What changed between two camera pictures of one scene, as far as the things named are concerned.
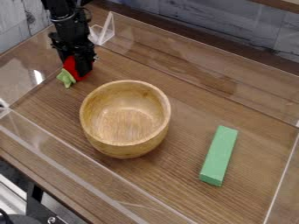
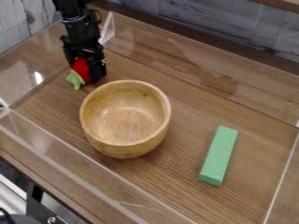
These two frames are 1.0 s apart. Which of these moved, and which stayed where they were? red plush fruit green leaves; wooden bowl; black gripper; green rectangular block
Moved: black gripper; red plush fruit green leaves
Stayed: wooden bowl; green rectangular block
